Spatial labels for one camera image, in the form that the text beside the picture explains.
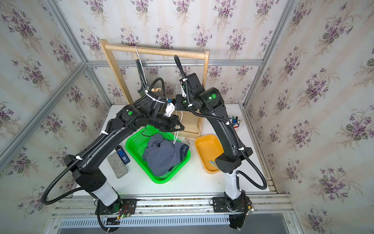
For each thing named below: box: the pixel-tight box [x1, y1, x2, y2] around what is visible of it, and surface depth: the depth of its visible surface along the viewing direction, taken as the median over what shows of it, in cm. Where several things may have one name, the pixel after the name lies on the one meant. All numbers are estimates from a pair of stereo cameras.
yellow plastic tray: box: [194, 134, 225, 175], surface depth 96 cm
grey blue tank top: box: [141, 134, 190, 177], surface depth 82 cm
